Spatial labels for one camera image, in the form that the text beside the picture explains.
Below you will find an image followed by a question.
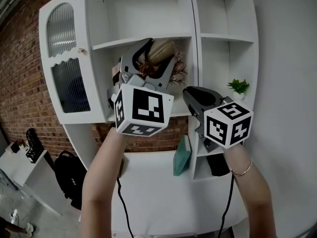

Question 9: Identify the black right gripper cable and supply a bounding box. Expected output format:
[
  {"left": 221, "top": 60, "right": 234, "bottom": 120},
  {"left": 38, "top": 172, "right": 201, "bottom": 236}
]
[{"left": 217, "top": 172, "right": 235, "bottom": 238}]

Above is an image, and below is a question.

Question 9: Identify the teal book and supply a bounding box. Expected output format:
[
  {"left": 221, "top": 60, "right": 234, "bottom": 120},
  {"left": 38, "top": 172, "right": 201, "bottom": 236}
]
[{"left": 173, "top": 134, "right": 193, "bottom": 177}]

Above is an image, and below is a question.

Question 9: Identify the dried red branch decoration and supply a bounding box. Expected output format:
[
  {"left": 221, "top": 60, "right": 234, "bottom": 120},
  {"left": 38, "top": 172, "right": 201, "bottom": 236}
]
[{"left": 136, "top": 50, "right": 188, "bottom": 86}]

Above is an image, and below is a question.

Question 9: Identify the person's right forearm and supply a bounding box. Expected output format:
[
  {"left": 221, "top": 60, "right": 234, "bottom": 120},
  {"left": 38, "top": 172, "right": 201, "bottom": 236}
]
[{"left": 222, "top": 142, "right": 278, "bottom": 238}]

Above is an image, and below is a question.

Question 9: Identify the person's left forearm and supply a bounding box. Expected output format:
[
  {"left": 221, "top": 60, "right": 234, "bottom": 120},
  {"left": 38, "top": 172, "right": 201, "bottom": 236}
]
[{"left": 79, "top": 126, "right": 125, "bottom": 238}]

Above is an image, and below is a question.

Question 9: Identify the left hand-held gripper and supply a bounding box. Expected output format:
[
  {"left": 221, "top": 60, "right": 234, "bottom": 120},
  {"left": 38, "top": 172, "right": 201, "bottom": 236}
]
[{"left": 110, "top": 37, "right": 176, "bottom": 137}]

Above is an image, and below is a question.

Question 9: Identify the white side desk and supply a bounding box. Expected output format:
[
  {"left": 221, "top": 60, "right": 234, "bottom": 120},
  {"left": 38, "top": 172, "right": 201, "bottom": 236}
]
[{"left": 0, "top": 141, "right": 63, "bottom": 217}]

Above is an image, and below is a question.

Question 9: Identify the beige woven item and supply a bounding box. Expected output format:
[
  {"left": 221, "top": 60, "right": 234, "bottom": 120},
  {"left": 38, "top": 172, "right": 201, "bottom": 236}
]
[{"left": 146, "top": 39, "right": 177, "bottom": 65}]

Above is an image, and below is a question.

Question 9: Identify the black mesh file holder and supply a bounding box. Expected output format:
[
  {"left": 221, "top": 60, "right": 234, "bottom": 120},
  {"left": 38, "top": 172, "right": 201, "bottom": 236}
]
[{"left": 25, "top": 128, "right": 46, "bottom": 164}]

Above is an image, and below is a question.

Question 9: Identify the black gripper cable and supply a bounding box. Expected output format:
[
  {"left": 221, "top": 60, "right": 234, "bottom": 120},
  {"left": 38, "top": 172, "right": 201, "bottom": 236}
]
[
  {"left": 115, "top": 174, "right": 135, "bottom": 238},
  {"left": 217, "top": 172, "right": 235, "bottom": 238}
]

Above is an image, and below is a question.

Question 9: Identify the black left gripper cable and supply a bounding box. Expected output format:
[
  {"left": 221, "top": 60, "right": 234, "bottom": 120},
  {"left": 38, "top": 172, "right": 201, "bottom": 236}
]
[{"left": 115, "top": 174, "right": 135, "bottom": 238}]

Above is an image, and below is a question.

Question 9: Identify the ribbed glass cabinet door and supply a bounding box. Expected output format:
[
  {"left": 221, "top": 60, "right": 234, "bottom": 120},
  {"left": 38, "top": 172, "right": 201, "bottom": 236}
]
[{"left": 38, "top": 0, "right": 112, "bottom": 125}]

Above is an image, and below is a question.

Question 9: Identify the black backpack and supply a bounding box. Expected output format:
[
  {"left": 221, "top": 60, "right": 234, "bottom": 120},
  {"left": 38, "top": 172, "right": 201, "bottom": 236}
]
[{"left": 53, "top": 150, "right": 88, "bottom": 209}]

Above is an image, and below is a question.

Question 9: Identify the white shelf cabinet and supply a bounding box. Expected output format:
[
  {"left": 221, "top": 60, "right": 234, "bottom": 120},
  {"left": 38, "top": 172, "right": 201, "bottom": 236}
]
[{"left": 61, "top": 0, "right": 260, "bottom": 181}]

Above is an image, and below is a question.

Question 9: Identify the rose gold bracelet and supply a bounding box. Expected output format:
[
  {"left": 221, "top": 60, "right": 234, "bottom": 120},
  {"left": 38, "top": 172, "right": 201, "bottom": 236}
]
[{"left": 228, "top": 159, "right": 253, "bottom": 177}]

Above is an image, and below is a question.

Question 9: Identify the black pouch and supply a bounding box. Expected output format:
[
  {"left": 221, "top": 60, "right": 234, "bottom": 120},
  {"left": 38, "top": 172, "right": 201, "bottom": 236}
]
[{"left": 206, "top": 153, "right": 231, "bottom": 177}]

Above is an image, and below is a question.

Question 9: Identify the small green potted plant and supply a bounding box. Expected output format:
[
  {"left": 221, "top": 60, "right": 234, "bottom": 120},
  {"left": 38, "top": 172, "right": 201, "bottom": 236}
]
[{"left": 227, "top": 78, "right": 251, "bottom": 101}]

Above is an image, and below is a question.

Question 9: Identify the white table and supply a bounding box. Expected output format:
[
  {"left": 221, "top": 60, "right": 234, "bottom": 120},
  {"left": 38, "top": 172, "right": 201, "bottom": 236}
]
[{"left": 110, "top": 149, "right": 250, "bottom": 237}]

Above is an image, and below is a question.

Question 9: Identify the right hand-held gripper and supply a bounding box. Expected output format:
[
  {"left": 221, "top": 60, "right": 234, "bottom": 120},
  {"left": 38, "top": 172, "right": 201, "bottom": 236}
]
[{"left": 182, "top": 86, "right": 255, "bottom": 154}]

